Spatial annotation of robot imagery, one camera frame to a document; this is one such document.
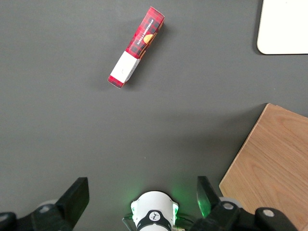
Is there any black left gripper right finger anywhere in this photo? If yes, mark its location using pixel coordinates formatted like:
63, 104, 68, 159
190, 176, 298, 231

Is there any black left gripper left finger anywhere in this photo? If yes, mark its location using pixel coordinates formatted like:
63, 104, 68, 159
0, 177, 90, 231

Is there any red plaid cookie box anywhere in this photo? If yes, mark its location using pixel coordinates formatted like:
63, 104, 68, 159
107, 6, 166, 90

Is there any cream plastic tray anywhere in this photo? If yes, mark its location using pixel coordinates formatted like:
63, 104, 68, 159
257, 0, 308, 55

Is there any wooden drawer cabinet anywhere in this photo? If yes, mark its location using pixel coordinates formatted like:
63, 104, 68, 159
218, 103, 308, 231

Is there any base connector cable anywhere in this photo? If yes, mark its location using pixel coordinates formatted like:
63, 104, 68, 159
175, 215, 196, 231

